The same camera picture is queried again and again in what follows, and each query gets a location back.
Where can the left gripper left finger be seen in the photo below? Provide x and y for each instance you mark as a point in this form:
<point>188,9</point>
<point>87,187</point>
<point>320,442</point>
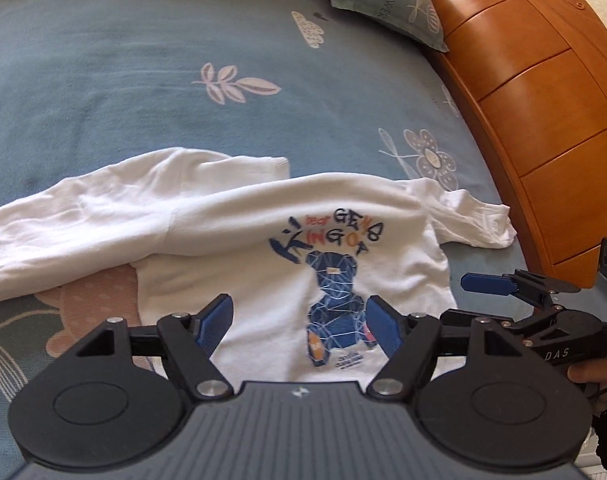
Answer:
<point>122,391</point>

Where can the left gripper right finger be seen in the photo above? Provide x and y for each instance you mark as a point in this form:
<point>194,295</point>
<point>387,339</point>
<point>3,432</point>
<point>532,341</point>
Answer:
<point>488,401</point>

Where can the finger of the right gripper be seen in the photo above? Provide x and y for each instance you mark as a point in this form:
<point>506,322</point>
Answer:
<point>524,285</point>
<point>456,324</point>

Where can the white printed sweatshirt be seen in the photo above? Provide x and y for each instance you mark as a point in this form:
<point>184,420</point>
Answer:
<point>299,256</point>

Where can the person's right hand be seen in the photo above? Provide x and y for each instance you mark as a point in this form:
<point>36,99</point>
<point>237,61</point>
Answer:
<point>594,371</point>

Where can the orange wooden headboard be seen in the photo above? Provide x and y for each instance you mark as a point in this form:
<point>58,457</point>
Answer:
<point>530,79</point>

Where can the blue floral bed sheet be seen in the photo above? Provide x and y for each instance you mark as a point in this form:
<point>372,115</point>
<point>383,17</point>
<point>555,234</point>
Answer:
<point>88,83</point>

